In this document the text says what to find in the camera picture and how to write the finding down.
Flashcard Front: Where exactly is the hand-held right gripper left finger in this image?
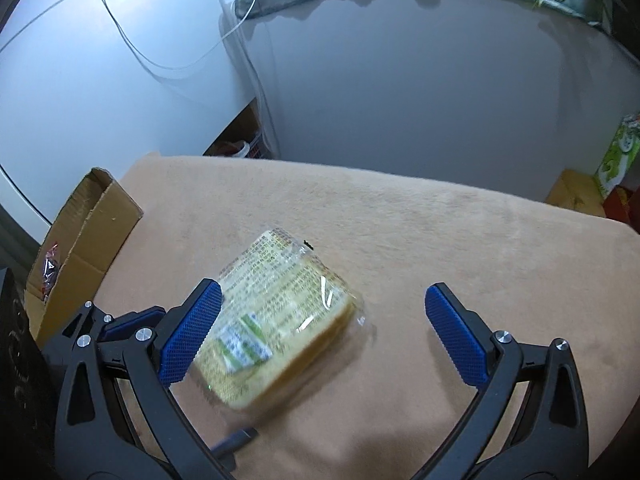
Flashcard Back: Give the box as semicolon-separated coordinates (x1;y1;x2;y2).
54;277;236;480

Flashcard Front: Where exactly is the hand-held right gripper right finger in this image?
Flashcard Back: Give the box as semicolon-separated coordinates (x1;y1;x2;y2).
410;282;589;480

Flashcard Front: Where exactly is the sliced bread packet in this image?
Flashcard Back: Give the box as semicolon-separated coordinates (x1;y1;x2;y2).
192;227;368;413

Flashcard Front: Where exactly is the green white carton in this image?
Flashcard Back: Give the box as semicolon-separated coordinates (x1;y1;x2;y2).
594;111;640;200

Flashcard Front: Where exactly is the red white object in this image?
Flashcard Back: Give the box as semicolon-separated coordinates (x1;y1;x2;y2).
220;137;266;159

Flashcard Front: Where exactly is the small brown cardboard box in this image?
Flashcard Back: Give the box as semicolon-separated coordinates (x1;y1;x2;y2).
545;169;607;218

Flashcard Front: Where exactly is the beige tablecloth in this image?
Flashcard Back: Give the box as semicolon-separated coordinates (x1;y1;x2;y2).
92;155;638;480

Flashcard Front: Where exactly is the white cable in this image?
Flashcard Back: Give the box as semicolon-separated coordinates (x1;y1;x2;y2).
97;0;258;74

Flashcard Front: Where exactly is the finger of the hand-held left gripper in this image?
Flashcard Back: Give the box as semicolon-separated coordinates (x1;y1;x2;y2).
212;426;259;458
42;301;167;368

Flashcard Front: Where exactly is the red black snack packet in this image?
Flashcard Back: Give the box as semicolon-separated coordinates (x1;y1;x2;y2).
39;242;61;303

